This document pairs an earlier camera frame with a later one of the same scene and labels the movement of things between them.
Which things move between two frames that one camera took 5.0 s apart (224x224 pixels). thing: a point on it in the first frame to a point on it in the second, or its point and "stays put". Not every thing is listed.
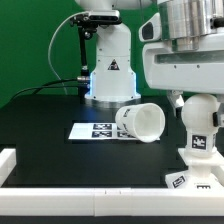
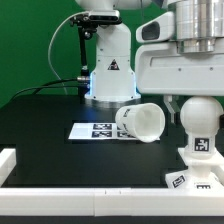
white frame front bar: [111, 202] stays put
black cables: [46, 86] stays put
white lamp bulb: [197, 118] stays put
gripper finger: [218, 117] to [221, 122]
